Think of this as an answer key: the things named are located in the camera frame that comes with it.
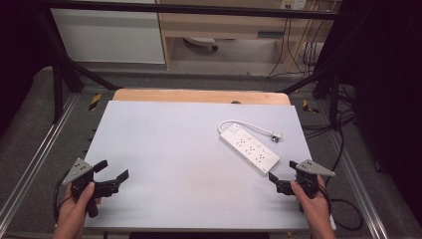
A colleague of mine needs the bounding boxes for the white power strip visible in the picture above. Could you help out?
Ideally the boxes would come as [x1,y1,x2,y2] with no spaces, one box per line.
[219,122,281,177]

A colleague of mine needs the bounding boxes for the black floor cables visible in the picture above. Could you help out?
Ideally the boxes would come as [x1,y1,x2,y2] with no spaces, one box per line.
[301,83,359,141]

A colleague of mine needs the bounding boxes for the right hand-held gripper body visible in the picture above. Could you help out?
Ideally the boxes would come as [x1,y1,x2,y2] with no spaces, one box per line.
[276,158,336,200]

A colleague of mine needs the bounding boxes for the white cabinet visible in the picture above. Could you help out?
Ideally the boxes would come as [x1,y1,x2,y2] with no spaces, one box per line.
[50,7,166,65]

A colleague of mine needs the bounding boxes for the dark curtain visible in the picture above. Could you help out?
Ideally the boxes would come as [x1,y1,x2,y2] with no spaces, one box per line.
[0,0,56,133]
[334,0,422,227]

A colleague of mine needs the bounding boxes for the person's right hand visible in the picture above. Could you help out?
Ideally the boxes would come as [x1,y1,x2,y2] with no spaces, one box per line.
[290,174,333,231]

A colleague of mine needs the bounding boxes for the wooden table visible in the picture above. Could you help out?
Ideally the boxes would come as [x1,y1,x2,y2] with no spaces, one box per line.
[111,88,292,107]

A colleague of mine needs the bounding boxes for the white wall socket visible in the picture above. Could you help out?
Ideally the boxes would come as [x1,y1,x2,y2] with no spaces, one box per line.
[280,0,308,11]

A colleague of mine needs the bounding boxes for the white chair base with caster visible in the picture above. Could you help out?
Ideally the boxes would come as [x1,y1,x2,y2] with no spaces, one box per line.
[183,36,220,52]

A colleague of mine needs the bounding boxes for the black metal frame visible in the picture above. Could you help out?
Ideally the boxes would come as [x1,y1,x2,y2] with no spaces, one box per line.
[31,0,346,125]

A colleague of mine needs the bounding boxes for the person's left hand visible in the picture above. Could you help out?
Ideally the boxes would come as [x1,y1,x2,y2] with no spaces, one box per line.
[54,181,103,231]

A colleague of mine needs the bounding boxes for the yellow black floor tape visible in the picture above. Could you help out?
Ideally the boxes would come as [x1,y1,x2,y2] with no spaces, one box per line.
[88,93,104,112]
[302,99,319,115]

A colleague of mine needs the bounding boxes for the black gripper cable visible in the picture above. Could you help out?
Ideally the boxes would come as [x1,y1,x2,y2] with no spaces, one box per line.
[317,130,364,232]
[52,171,74,224]

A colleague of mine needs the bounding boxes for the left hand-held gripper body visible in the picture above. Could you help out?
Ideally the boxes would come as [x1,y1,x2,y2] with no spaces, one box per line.
[62,157,120,219]

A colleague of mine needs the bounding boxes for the white power strip cable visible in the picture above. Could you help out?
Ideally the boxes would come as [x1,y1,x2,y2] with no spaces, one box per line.
[217,119,275,136]

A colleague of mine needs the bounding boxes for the light wooden desk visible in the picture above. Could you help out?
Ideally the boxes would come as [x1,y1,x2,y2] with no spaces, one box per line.
[155,0,334,73]

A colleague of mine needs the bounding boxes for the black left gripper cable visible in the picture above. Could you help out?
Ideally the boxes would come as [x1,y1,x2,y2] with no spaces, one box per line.
[52,171,74,224]

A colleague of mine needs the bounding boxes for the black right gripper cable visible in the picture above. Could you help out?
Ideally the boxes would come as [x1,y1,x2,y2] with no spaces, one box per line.
[317,130,364,232]

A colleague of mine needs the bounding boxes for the hanging black and yellow cables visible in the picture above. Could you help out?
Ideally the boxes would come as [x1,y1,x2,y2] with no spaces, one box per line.
[266,14,324,80]

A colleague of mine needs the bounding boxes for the aluminium floor rail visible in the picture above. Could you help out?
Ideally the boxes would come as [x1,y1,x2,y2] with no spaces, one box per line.
[0,95,80,228]
[326,130,390,239]

